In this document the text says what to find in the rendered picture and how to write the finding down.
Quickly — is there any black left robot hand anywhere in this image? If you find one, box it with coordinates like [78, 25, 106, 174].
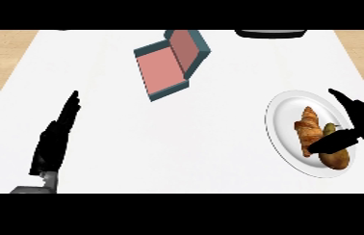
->
[28, 90, 82, 176]

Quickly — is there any teal and pink open box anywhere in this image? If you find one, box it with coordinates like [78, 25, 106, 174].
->
[132, 30, 212, 103]

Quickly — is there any brown-green pear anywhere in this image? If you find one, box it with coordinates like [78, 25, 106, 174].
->
[316, 122, 350, 170]

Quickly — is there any brown croissant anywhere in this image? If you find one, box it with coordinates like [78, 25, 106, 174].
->
[293, 106, 325, 158]

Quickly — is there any black appliance with grey top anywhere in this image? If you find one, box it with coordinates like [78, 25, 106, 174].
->
[232, 29, 309, 39]

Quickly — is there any white oval plate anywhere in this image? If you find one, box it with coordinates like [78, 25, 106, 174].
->
[262, 90, 358, 179]

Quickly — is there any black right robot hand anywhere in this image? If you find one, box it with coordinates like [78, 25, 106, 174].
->
[306, 88, 364, 155]

